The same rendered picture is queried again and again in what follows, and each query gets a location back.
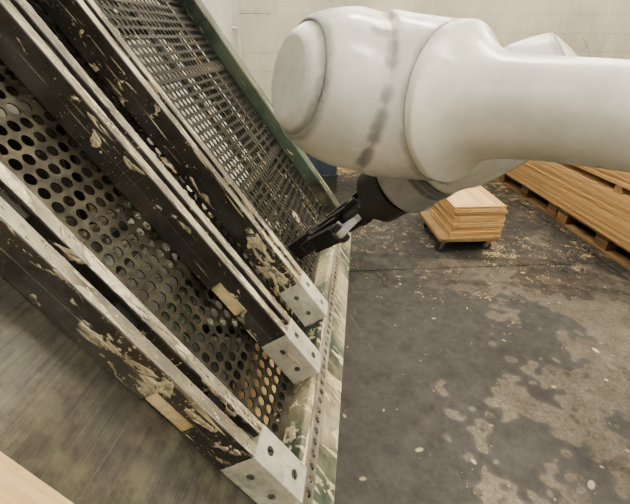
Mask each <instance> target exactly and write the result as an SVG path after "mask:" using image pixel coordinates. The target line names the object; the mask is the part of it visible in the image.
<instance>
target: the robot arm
mask: <svg viewBox="0 0 630 504"><path fill-rule="evenodd" d="M271 95H272V105H273V110H274V114H275V116H276V118H277V120H278V121H279V123H280V126H281V128H282V130H283V133H284V134H285V136H286V137H287V138H288V139H289V140H290V141H291V142H292V143H293V144H295V145H296V146H297V147H299V148H300V149H301V150H302V151H304V152H305V153H307V154H309V155H310V156H312V157H314V158H316V159H318V160H320V161H322V162H324V163H326V164H329V165H332V166H336V167H341V168H345V169H351V170H357V171H361V172H362V173H361V174H360V175H359V177H358V180H357V185H356V188H357V191H356V192H355V193H354V194H353V195H352V196H351V197H349V198H348V199H347V200H346V201H344V202H343V203H342V204H341V205H339V206H338V207H337V208H335V209H334V210H333V211H332V212H330V213H329V214H327V215H326V216H325V219H324V220H323V221H321V222H319V223H318V225H317V226H318V228H317V227H316V226H314V227H312V228H311V227H310V228H309V229H308V230H307V231H306V232H305V233H304V234H302V235H301V236H299V237H298V238H297V239H295V240H294V241H292V242H291V244H290V245H289V246H288V248H289V249H290V250H291V251H292V252H293V253H294V254H295V255H296V256H297V257H298V259H302V258H303V257H305V256H306V255H308V254H310V253H311V252H313V251H315V252H316V253H318V252H320V251H322V250H325V249H327V248H329V247H332V246H334V245H336V244H338V243H345V242H348V241H349V239H350V233H349V232H352V231H354V230H355V229H357V228H359V227H360V226H365V225H367V224H369V223H370V222H371V221H372V220H373V219H376V220H379V221H382V222H391V221H394V220H396V219H397V218H399V217H401V216H403V215H404V214H406V213H419V212H422V211H423V210H425V209H427V208H428V207H430V206H433V205H434V204H436V203H437V202H439V201H441V200H443V199H446V198H448V197H450V196H452V195H453V194H454V193H456V192H458V191H461V190H463V189H467V188H472V187H477V186H480V185H482V184H485V183H487V182H489V181H491V180H494V179H496V178H498V177H500V176H502V175H504V174H506V173H508V172H510V171H512V170H513V169H515V168H517V167H519V166H521V165H522V164H524V163H526V162H527V161H529V160H532V161H544V162H553V163H562V164H571V165H579V166H587V167H594V168H601V169H608V170H615V171H622V172H628V173H630V60H628V59H612V58H596V57H579V56H577V54H576V53H575V52H574V51H573V50H572V49H571V48H570V47H569V46H568V45H567V44H566V43H565V42H564V41H563V40H562V39H560V38H559V37H558V36H557V35H556V34H554V33H544V34H540V35H536V36H533V37H529V38H526V39H523V40H520V41H518V42H515V43H512V44H509V45H507V46H505V47H503V48H502V47H501V46H500V43H499V41H498V39H497V37H496V35H495V33H494V32H493V30H492V29H491V28H490V27H489V26H488V25H487V24H486V23H484V22H483V21H481V20H478V19H475V18H453V17H444V16H435V15H428V14H421V13H414V12H408V11H403V10H398V9H392V10H390V11H388V12H387V13H385V12H381V11H378V10H374V9H371V8H367V7H361V6H347V7H336V8H329V9H326V10H322V11H318V12H315V13H312V14H310V15H308V16H306V17H305V18H304V19H303V20H302V21H301V22H300V23H299V24H298V25H297V27H295V28H294V29H293V30H291V31H290V32H289V33H288V35H287V36H286V38H285V39H284V41H283V43H282V45H281V47H280V50H279V52H278V55H277V57H276V61H275V64H274V69H273V75H272V84H271Z"/></svg>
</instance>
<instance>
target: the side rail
mask: <svg viewBox="0 0 630 504"><path fill-rule="evenodd" d="M179 1H180V3H181V4H182V5H183V7H184V8H185V10H186V11H187V13H188V14H189V15H190V17H191V18H192V20H193V21H194V23H195V24H196V25H197V27H198V28H199V30H200V31H201V33H202V34H203V35H204V37H205V38H206V40H207V41H208V43H209V44H210V45H211V47H212V48H213V50H214V51H215V53H216V54H217V55H218V57H219V58H220V60H221V61H222V63H223V64H224V65H225V67H226V68H227V70H228V71H229V73H230V74H231V75H232V77H233V78H234V80H235V81H236V83H237V84H238V85H239V87H240V88H241V90H242V91H243V93H244V94H245V95H246V97H247V98H248V100H249V101H250V103H251V104H252V105H253V107H254V108H255V110H256V111H257V113H258V114H259V115H260V117H261V118H262V120H263V121H264V123H265V124H266V125H267V127H268V128H269V130H270V131H271V132H272V134H273V135H274V137H275V138H276V140H277V141H278V142H279V144H280V145H281V147H282V148H283V150H284V151H285V152H286V154H287V155H288V157H289V158H290V160H291V161H292V162H293V164H294V165H295V167H296V168H297V170H298V171H299V172H300V174H301V175H302V177H303V178H304V180H305V181H306V182H307V184H308V185H309V187H310V188H311V190H312V191H313V192H314V194H315V195H316V197H317V198H318V200H319V201H320V202H321V204H322V205H323V207H324V208H325V210H326V211H327V212H328V213H329V212H330V211H332V210H334V209H335V208H337V207H338V200H337V199H336V197H335V196H334V194H333V193H332V192H331V190H330V189H329V187H328V186H327V184H326V183H325V181H324V180H323V178H322V177H321V175H320V174H319V172H318V171H317V169H316V168H315V167H314V165H313V164H312V162H311V161H310V159H309V158H308V156H307V155H306V153H305V152H304V151H302V150H301V149H300V148H299V147H297V146H296V145H295V144H293V143H292V142H291V141H290V140H289V139H288V138H287V137H286V136H285V134H284V133H283V130H282V128H281V126H280V123H279V121H278V120H277V118H276V116H275V114H274V110H273V105H272V103H271V102H270V100H269V99H268V98H267V96H266V95H265V93H264V92H263V90H262V89H261V87H260V86H259V84H258V83H257V81H256V80H255V78H254V77H253V76H252V74H251V73H250V71H249V70H248V68H247V67H246V65H245V64H244V62H243V61H242V59H241V58H240V56H239V55H238V54H237V52H236V51H235V49H234V48H233V46H232V45H231V43H230V42H229V40H228V39H227V37H226V36H225V34H224V33H223V31H222V30H221V29H220V27H219V26H218V24H217V23H216V21H215V20H214V18H213V17H212V15H211V14H210V12H209V11H208V9H207V8H206V7H205V5H204V4H203V2H202V1H201V0H179Z"/></svg>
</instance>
